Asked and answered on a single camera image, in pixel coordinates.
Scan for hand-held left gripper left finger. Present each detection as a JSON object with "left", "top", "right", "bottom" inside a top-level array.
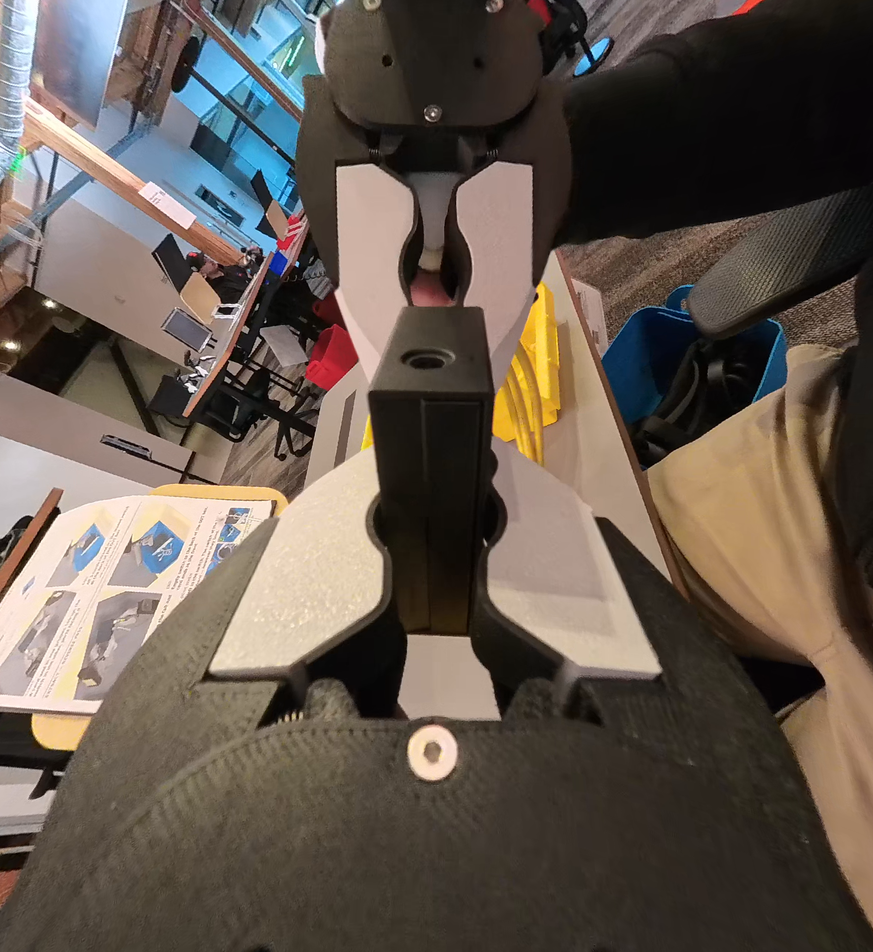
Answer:
[{"left": 208, "top": 450, "right": 396, "bottom": 680}]

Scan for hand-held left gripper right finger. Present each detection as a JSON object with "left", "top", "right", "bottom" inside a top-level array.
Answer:
[{"left": 483, "top": 445, "right": 663, "bottom": 675}]

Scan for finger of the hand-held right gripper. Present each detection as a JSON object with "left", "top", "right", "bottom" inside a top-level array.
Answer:
[
  {"left": 334, "top": 164, "right": 421, "bottom": 376},
  {"left": 451, "top": 162, "right": 540, "bottom": 376}
]

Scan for yellow plastic bin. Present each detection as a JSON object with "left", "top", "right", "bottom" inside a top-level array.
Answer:
[{"left": 507, "top": 281, "right": 565, "bottom": 431}]

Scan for black network switch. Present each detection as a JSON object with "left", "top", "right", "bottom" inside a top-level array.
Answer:
[{"left": 368, "top": 306, "right": 497, "bottom": 637}]

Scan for person's right forearm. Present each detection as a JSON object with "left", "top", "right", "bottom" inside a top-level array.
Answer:
[{"left": 555, "top": 0, "right": 873, "bottom": 250}]

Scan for long wooden office desk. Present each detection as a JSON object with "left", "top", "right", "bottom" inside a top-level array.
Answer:
[{"left": 182, "top": 216, "right": 311, "bottom": 419}]

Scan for tan chair back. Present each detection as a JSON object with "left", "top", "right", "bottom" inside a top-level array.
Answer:
[{"left": 179, "top": 271, "right": 224, "bottom": 326}]

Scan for blue plastic bin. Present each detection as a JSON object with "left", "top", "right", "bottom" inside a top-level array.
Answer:
[{"left": 601, "top": 286, "right": 788, "bottom": 466}]

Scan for black monitor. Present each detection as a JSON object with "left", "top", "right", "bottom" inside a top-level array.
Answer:
[{"left": 152, "top": 233, "right": 193, "bottom": 293}]

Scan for white hanging sign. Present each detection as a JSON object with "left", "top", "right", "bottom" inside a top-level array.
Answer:
[{"left": 137, "top": 180, "right": 199, "bottom": 229}]

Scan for grey tablet screen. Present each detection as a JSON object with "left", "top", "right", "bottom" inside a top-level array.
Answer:
[{"left": 161, "top": 307, "right": 212, "bottom": 352}]

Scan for person's legs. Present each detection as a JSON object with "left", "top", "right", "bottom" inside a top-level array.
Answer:
[{"left": 644, "top": 342, "right": 873, "bottom": 952}]

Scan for printed instruction sheet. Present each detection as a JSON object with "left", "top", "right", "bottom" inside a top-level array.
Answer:
[{"left": 0, "top": 494, "right": 277, "bottom": 716}]

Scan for black office chair armrest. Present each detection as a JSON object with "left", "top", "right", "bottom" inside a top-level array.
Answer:
[{"left": 688, "top": 182, "right": 873, "bottom": 341}]

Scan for pale yellow board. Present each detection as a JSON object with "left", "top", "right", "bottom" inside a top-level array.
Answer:
[{"left": 31, "top": 483, "right": 290, "bottom": 752}]

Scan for dark grey hanging panel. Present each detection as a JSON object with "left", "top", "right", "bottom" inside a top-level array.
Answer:
[{"left": 33, "top": 0, "right": 131, "bottom": 129}]

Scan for black strap bundle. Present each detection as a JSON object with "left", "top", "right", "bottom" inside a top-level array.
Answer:
[{"left": 630, "top": 338, "right": 750, "bottom": 468}]

